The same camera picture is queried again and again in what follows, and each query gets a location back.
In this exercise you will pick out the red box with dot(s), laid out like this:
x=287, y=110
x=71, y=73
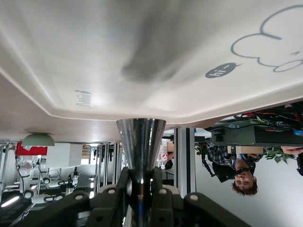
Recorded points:
x=30, y=150

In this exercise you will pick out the white box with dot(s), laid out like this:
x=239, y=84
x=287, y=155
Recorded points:
x=64, y=154

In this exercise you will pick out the green leafy plant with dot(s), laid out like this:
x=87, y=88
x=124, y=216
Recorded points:
x=279, y=154

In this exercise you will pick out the pale green bowl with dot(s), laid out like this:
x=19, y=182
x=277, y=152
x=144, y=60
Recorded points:
x=38, y=140

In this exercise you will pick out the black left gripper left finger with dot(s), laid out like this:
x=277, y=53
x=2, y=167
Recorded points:
x=109, y=205

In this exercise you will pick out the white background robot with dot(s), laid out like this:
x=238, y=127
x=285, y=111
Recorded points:
x=26, y=175

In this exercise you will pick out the cream rabbit print tray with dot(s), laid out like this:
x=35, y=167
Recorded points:
x=165, y=35

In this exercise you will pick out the person in plaid shirt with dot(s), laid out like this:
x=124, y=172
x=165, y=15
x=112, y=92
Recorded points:
x=243, y=182

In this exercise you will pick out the steel double jigger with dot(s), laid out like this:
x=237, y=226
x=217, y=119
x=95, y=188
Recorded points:
x=140, y=142

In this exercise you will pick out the aluminium frame column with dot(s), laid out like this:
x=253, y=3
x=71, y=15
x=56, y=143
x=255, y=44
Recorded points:
x=184, y=160

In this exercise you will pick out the black electronics box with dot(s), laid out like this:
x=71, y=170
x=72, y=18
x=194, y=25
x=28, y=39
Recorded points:
x=260, y=136

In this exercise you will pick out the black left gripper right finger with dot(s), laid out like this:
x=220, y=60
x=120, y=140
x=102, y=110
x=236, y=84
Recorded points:
x=165, y=208

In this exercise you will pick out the brown cardboard box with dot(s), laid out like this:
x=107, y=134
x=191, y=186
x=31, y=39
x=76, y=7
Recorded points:
x=249, y=149

